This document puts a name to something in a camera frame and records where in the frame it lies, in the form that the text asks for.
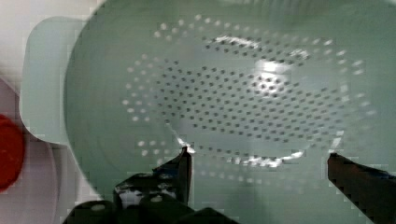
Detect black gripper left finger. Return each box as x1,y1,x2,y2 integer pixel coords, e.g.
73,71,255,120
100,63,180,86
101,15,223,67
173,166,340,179
113,146,192,209

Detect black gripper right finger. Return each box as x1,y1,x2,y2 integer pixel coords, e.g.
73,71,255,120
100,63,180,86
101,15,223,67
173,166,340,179
327,153,396,224

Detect mint green oval strainer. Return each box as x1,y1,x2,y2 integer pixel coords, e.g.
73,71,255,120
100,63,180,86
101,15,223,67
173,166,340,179
20,0,395,224

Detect grey oval plate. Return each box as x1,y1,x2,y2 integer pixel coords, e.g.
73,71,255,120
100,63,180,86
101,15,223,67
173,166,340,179
0,77,104,224

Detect red ketchup bottle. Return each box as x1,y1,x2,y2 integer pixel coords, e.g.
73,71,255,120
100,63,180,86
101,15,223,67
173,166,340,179
0,115,25,191

